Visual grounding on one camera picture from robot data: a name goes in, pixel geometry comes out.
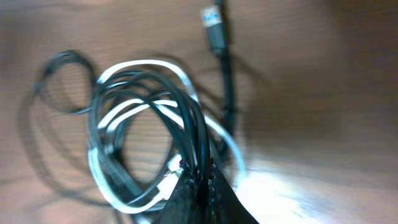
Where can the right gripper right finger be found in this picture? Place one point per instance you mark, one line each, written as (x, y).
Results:
(220, 203)

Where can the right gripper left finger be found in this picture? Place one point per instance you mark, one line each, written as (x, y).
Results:
(182, 206)

